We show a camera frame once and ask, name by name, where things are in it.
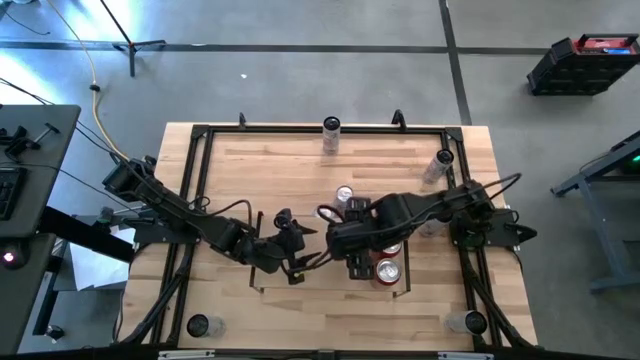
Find white paper sheet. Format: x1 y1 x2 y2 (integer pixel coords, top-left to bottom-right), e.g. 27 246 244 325
68 224 136 292

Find black keyboard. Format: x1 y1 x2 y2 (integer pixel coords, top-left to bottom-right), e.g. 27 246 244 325
0 167 29 222

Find black toolbox with red lid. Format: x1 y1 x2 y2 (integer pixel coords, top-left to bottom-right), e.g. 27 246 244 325
525 32 640 97

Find silver aluminium bracket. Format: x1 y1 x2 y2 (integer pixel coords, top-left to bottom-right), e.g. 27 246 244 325
437 351 496 360
157 349 216 360

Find black computer mouse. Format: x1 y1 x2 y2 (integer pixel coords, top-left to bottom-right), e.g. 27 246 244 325
0 242 29 271

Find black device with green light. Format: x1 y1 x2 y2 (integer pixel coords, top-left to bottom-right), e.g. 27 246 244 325
621 149 640 175

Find wooden shelf with black legs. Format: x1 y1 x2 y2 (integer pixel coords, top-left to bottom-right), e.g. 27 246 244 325
248 210 412 297

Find grey metal table frame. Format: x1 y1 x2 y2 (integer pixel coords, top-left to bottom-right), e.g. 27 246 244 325
549 130 640 294

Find black diagonal desk beam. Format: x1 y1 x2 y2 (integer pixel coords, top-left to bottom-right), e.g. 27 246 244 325
37 205 137 264

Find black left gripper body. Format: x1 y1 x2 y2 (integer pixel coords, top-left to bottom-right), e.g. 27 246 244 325
247 209 306 286

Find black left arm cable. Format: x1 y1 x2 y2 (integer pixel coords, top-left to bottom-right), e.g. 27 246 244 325
192 197 255 234

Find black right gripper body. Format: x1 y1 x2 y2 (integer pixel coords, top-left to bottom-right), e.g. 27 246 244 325
326 214 390 262

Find red Coca-Cola Zero can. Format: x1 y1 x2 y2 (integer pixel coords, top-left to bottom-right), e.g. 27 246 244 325
370 257 404 290
372 242 404 261

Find black metal table frame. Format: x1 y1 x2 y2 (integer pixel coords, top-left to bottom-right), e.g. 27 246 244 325
119 122 539 351

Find black clamp tools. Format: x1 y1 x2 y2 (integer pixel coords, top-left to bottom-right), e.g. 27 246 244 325
0 122 61 159

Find yellow extension cable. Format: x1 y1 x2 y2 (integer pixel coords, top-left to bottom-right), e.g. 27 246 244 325
47 0 132 162

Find black desk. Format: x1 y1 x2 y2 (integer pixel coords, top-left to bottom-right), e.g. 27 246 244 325
0 232 56 356
0 103 82 239

